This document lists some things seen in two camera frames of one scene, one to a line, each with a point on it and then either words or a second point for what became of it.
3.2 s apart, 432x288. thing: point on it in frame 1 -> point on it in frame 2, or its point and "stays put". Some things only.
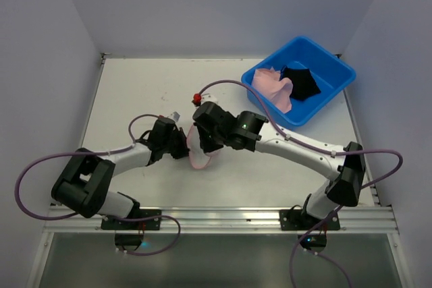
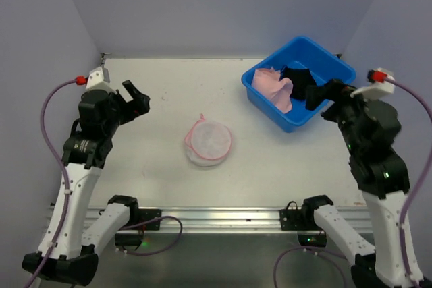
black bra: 304,83 stays put
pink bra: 278,91 stays put
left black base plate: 154,224 stays put
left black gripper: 182,143 -> 125,108
